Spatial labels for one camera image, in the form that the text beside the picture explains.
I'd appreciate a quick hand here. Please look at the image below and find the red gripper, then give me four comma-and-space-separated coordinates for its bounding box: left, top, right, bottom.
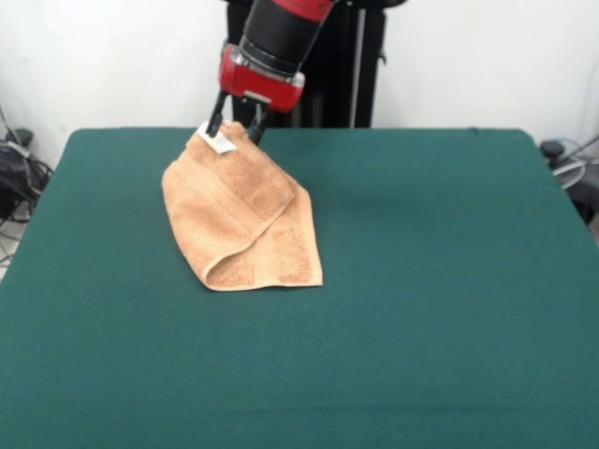
205, 44, 306, 144

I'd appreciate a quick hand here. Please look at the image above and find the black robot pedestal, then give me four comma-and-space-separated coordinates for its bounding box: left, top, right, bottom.
218, 0, 389, 129

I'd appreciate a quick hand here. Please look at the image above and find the black cable tangle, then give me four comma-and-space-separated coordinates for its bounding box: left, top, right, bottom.
0, 139, 55, 225

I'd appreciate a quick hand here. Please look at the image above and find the dark green table cloth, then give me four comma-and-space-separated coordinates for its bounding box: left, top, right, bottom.
0, 126, 599, 449

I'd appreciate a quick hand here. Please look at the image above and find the orange terry towel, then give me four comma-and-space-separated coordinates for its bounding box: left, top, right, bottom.
161, 119, 325, 293

